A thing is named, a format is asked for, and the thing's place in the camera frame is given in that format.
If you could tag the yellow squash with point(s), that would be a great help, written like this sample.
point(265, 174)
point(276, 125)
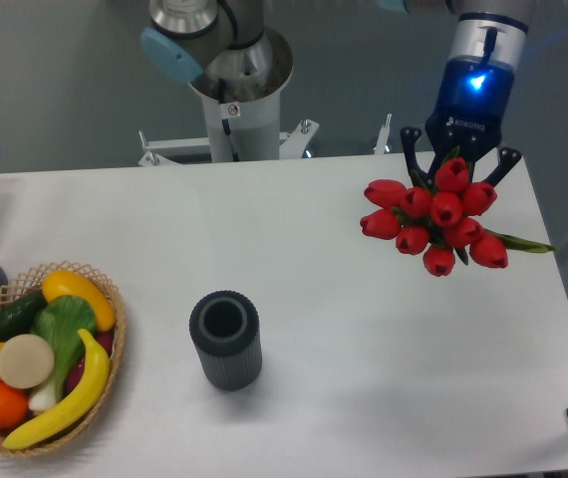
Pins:
point(67, 283)

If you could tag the green bok choy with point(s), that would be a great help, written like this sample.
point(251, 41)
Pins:
point(58, 325)

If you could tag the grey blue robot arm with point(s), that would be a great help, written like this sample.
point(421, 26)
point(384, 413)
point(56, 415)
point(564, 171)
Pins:
point(238, 66)

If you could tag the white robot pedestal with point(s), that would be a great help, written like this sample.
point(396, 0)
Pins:
point(247, 131)

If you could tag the purple eggplant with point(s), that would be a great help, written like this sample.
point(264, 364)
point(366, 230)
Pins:
point(106, 340)

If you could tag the green cucumber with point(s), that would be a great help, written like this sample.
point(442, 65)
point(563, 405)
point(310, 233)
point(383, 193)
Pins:
point(18, 317)

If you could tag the dark grey ribbed vase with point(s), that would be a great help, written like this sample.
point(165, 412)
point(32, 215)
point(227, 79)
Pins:
point(225, 329)

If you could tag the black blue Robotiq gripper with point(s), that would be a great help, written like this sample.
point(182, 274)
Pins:
point(467, 115)

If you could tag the woven wicker basket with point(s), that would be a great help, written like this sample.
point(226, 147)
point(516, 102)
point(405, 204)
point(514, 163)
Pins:
point(30, 281)

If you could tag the red tulip bouquet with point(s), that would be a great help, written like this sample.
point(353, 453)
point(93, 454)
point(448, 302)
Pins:
point(436, 218)

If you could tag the beige round disc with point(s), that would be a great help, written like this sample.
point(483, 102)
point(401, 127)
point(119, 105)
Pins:
point(26, 361)

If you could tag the yellow banana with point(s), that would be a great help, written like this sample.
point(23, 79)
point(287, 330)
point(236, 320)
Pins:
point(73, 407)

